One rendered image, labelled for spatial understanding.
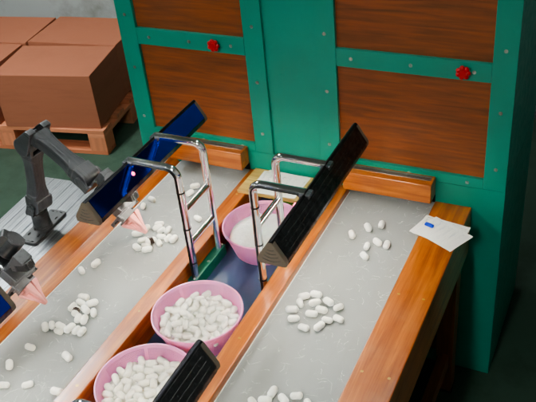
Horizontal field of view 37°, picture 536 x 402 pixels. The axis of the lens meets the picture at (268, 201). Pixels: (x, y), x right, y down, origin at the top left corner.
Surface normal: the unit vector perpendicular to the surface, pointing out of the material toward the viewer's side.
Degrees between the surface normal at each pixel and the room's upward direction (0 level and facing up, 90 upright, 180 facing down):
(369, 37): 90
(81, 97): 90
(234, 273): 0
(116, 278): 0
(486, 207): 90
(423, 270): 0
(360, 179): 90
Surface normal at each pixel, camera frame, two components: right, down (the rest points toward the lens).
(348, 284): -0.09, -0.82
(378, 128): -0.42, 0.55
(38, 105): -0.20, 0.57
